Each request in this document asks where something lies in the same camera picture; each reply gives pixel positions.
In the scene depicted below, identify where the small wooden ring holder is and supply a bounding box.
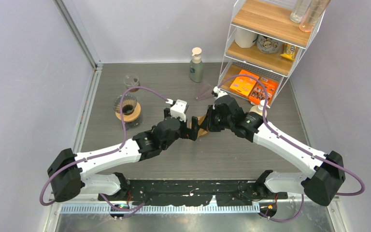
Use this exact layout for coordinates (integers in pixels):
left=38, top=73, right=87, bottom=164
left=189, top=115, right=208, bottom=141

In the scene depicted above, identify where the large wooden ring holder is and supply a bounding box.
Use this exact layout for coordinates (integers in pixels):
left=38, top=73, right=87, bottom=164
left=115, top=103, right=141, bottom=120

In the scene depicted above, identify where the dark ribbed glass dripper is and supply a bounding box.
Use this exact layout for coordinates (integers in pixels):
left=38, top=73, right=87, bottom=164
left=114, top=94, right=138, bottom=115

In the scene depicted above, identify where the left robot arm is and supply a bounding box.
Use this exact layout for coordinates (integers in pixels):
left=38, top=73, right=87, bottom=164
left=40, top=108, right=200, bottom=205

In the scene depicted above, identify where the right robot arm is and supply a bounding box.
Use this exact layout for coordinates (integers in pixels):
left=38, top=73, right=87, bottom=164
left=203, top=94, right=345, bottom=206

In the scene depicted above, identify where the pink glass dripper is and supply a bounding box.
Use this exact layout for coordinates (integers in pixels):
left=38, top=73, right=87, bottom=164
left=194, top=80, right=214, bottom=101

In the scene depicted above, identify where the orange box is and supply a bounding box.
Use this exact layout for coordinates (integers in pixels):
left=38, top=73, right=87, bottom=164
left=229, top=70, right=258, bottom=97

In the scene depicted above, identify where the cream pump bottle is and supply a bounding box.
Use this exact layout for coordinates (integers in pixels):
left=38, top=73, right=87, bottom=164
left=249, top=100, right=270, bottom=117

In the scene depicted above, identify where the orange snack packet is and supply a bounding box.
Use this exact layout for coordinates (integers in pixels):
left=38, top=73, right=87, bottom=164
left=248, top=77, right=279, bottom=105

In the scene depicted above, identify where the glass carafe server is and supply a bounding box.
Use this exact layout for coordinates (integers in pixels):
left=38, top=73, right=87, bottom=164
left=122, top=116, right=143, bottom=130

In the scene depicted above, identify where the green pump bottle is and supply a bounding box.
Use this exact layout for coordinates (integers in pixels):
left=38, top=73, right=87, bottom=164
left=189, top=47, right=203, bottom=83

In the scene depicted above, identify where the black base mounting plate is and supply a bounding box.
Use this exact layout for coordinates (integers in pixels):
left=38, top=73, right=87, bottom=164
left=106, top=179, right=287, bottom=206

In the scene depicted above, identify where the small glass with wood band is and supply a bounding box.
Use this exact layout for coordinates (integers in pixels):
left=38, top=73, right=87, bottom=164
left=124, top=74, right=140, bottom=89

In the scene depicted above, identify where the white paper roll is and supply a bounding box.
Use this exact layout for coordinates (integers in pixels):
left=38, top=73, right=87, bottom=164
left=234, top=28, right=258, bottom=48

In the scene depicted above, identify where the cartoon printed tin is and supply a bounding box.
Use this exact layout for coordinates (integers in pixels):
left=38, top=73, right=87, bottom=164
left=257, top=35, right=283, bottom=54

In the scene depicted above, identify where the yellow snack bag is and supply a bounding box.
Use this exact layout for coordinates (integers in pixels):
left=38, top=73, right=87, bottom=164
left=280, top=43, right=298, bottom=62

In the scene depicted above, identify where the clear glass bottle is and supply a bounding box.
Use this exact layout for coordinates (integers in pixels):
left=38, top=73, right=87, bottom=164
left=290, top=0, right=312, bottom=23

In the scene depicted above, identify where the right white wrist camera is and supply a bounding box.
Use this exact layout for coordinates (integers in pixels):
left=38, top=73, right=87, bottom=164
left=211, top=87, right=228, bottom=100

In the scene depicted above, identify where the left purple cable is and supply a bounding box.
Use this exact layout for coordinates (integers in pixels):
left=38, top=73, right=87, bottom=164
left=39, top=86, right=173, bottom=214

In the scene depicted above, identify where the purple cable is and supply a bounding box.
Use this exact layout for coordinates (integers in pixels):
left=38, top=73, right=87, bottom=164
left=39, top=86, right=173, bottom=214
left=217, top=74, right=366, bottom=223

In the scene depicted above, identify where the white wire wooden shelf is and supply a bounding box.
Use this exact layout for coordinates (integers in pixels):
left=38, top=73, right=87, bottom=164
left=218, top=0, right=324, bottom=97

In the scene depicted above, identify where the aluminium frame rail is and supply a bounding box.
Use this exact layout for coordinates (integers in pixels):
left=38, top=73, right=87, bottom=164
left=54, top=0, right=103, bottom=152

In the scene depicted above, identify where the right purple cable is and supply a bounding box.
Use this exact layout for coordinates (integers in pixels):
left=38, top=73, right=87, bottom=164
left=217, top=74, right=366, bottom=223

